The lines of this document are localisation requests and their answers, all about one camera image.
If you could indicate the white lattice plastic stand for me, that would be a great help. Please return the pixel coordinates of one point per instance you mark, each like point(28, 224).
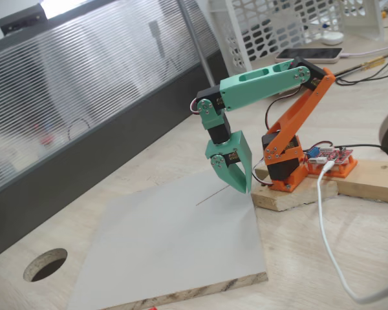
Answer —
point(372, 22)

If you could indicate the grey metal divider post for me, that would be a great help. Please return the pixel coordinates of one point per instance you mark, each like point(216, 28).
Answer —
point(200, 55)

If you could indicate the long wooden base plank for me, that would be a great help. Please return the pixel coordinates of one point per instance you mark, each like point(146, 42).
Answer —
point(368, 181)

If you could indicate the smartphone with pale case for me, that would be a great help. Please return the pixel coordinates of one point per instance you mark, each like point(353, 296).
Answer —
point(310, 55)

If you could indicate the black box device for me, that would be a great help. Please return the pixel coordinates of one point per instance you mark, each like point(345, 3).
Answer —
point(22, 17)

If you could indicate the white earbuds case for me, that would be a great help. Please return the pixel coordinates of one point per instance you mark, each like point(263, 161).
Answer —
point(332, 38)

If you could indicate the red controller circuit board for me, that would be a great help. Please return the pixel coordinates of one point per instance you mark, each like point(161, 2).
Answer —
point(336, 155)

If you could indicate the thick pale wooden base block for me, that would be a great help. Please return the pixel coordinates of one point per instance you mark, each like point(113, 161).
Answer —
point(291, 198)

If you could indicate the orange controller board holder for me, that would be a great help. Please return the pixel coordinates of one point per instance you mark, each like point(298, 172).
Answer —
point(346, 171)

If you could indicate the grey chipboard panel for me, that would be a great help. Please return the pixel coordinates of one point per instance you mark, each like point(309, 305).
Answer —
point(181, 252)

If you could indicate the white lattice plastic crate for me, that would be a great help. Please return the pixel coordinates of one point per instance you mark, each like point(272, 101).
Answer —
point(265, 35)

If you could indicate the green gripper with servo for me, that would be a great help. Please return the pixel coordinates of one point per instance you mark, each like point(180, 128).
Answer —
point(233, 146)

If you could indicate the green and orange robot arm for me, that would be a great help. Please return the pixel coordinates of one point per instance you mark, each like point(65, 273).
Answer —
point(255, 87)

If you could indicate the frosted glass desk divider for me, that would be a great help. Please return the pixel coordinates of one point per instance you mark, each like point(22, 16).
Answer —
point(84, 97)

